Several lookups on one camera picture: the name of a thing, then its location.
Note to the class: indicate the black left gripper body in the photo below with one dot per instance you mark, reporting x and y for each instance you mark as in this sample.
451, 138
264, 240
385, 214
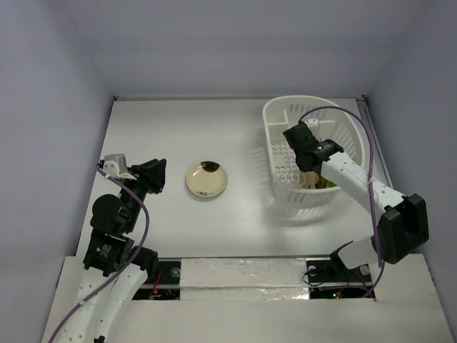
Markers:
141, 185

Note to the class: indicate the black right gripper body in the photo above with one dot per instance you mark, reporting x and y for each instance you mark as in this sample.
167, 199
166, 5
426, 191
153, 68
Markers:
298, 133

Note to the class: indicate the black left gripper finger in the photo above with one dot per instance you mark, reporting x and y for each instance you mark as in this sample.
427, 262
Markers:
157, 176
147, 166

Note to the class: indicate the beige plate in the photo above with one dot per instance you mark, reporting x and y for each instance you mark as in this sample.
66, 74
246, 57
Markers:
308, 180

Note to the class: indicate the lime green plate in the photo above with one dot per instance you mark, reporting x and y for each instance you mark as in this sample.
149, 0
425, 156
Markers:
330, 184

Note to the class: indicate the grey green plate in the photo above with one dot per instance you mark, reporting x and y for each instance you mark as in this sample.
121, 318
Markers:
206, 179

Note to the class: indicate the brown yellow patterned plate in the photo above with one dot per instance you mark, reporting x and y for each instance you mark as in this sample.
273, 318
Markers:
322, 183

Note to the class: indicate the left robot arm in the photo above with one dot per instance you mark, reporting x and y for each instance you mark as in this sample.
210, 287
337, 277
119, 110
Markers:
114, 265

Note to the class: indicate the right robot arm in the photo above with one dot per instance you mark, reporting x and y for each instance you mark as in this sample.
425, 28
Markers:
400, 222

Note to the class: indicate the white plastic dish rack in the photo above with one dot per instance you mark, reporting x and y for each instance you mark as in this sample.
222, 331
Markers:
284, 112

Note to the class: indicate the white foam block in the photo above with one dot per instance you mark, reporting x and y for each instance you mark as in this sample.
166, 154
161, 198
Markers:
251, 279

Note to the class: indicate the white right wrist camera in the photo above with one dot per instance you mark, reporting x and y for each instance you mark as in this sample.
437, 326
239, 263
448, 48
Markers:
313, 125

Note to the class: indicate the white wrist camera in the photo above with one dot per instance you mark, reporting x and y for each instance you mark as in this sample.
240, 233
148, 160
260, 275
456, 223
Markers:
313, 125
115, 166

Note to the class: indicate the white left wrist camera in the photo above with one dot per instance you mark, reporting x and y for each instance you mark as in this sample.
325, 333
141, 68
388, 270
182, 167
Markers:
115, 166

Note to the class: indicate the aluminium rail right side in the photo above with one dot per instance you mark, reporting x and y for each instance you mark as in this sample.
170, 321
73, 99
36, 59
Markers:
380, 170

